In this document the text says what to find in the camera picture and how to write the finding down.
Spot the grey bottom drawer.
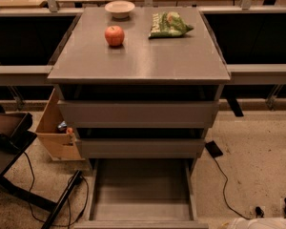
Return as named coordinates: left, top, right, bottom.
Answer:
left=74, top=159, right=209, bottom=229

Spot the grey drawer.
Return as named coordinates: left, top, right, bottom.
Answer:
left=74, top=159, right=209, bottom=229
left=58, top=100, right=218, bottom=128
left=76, top=138, right=205, bottom=158

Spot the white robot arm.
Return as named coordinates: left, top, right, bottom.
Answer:
left=226, top=218, right=286, bottom=229

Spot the grey drawer cabinet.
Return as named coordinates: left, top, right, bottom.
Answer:
left=47, top=6, right=232, bottom=177

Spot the grey top drawer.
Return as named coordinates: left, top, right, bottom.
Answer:
left=58, top=100, right=218, bottom=128

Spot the grey middle drawer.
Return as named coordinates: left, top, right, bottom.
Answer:
left=76, top=138, right=205, bottom=158

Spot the red apple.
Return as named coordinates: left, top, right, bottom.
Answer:
left=105, top=26, right=125, bottom=47

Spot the black power adapter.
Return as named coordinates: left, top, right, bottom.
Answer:
left=205, top=141, right=223, bottom=158

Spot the green chip bag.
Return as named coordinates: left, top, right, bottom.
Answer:
left=149, top=11, right=194, bottom=38

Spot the cardboard box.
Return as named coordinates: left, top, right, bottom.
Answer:
left=36, top=90, right=81, bottom=161

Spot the white bowl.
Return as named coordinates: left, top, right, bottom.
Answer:
left=105, top=1, right=135, bottom=19

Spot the black desk with stand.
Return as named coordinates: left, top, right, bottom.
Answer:
left=0, top=130, right=84, bottom=229

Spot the brown bag on desk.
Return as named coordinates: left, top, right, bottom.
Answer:
left=0, top=100, right=33, bottom=152

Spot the black floor cable left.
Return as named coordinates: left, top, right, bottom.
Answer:
left=22, top=151, right=90, bottom=228

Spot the black power cable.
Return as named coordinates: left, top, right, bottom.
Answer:
left=214, top=157, right=265, bottom=221

